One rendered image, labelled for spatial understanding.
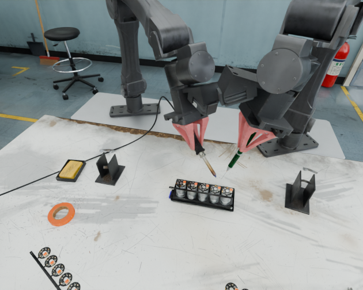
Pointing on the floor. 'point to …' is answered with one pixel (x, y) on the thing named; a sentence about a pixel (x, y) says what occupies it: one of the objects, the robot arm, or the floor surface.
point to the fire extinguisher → (334, 69)
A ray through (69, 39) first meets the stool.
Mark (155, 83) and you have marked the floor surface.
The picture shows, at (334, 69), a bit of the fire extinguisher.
